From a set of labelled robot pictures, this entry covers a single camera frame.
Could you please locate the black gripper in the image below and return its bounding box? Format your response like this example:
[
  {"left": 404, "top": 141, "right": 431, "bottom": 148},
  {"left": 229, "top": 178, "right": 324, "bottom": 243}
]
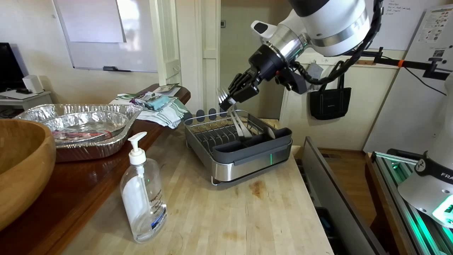
[{"left": 218, "top": 43, "right": 286, "bottom": 111}]

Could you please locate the silver metal spoon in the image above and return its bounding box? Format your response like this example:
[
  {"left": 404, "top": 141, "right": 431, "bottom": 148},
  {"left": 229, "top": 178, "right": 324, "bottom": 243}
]
[{"left": 264, "top": 124, "right": 277, "bottom": 142}]

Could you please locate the grey dish rack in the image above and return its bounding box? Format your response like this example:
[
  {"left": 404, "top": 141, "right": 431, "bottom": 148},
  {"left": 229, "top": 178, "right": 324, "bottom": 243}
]
[{"left": 182, "top": 110, "right": 294, "bottom": 191}]

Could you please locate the black hanging bag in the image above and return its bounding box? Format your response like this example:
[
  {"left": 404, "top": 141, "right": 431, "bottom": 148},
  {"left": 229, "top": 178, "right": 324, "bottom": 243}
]
[{"left": 308, "top": 70, "right": 354, "bottom": 123}]

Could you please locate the black whiteboard marker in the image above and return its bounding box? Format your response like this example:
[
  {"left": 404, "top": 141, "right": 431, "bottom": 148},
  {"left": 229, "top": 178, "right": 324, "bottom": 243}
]
[{"left": 102, "top": 66, "right": 134, "bottom": 74}]

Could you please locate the clear hand sanitizer pump bottle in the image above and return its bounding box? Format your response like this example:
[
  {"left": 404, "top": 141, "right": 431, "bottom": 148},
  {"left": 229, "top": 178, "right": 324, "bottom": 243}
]
[{"left": 119, "top": 131, "right": 169, "bottom": 246}]

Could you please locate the black rod with orange clamps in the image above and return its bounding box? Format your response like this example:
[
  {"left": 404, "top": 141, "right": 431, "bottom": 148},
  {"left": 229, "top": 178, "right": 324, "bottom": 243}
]
[{"left": 358, "top": 47, "right": 450, "bottom": 81}]

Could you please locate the aluminium foil tray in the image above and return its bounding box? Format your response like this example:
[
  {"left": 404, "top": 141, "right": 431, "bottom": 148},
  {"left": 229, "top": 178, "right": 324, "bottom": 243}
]
[{"left": 14, "top": 103, "right": 144, "bottom": 164}]

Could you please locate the white leaning panel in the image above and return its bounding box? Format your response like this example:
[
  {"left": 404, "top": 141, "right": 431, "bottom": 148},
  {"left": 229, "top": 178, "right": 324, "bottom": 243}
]
[{"left": 361, "top": 5, "right": 453, "bottom": 157}]

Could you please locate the dark wooden table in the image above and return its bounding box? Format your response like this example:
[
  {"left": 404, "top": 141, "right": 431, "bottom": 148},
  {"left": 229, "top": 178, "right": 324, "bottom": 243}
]
[{"left": 0, "top": 84, "right": 192, "bottom": 255}]

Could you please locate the large wooden bowl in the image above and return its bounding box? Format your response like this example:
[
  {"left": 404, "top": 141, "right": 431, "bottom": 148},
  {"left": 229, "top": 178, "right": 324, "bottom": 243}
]
[{"left": 0, "top": 118, "right": 58, "bottom": 233}]

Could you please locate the black computer monitor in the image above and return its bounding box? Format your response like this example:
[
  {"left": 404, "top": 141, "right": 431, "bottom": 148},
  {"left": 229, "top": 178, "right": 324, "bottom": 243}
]
[{"left": 0, "top": 42, "right": 31, "bottom": 96}]

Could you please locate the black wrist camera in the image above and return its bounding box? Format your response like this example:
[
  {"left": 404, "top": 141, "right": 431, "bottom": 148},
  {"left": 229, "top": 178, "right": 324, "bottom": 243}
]
[{"left": 276, "top": 64, "right": 308, "bottom": 97}]

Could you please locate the wall whiteboard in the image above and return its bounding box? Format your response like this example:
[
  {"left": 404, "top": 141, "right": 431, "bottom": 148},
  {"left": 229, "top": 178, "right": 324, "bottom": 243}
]
[{"left": 52, "top": 0, "right": 160, "bottom": 76}]

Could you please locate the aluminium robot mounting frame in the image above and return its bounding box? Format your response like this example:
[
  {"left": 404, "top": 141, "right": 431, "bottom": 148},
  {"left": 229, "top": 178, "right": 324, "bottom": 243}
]
[{"left": 369, "top": 149, "right": 453, "bottom": 255}]

